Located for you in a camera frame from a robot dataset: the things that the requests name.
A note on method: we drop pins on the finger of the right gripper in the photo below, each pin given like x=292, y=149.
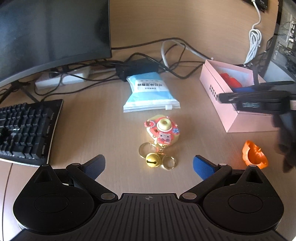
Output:
x=259, y=96
x=262, y=86

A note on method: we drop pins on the pink cardboard box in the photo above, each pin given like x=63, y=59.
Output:
x=233, y=120

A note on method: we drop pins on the black gloved right hand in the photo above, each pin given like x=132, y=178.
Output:
x=286, y=138

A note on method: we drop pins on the black power adapter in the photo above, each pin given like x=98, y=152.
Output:
x=135, y=67

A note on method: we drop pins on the black wall socket rail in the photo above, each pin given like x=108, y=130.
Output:
x=261, y=4

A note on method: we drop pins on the white power strip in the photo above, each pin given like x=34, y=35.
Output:
x=76, y=76

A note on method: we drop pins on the computer monitor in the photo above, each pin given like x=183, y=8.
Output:
x=40, y=35

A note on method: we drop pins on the blue white tissue pack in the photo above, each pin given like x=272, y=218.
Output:
x=149, y=92

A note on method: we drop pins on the black keyboard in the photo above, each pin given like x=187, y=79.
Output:
x=27, y=131

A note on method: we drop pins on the camera keychain with gold bell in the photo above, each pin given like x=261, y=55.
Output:
x=164, y=133

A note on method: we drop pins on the orange red figurine toy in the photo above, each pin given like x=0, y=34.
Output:
x=253, y=155

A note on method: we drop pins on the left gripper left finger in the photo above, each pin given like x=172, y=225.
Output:
x=84, y=176

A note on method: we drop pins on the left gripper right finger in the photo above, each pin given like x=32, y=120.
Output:
x=212, y=177

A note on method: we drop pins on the computer tower case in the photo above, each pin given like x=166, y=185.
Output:
x=277, y=62

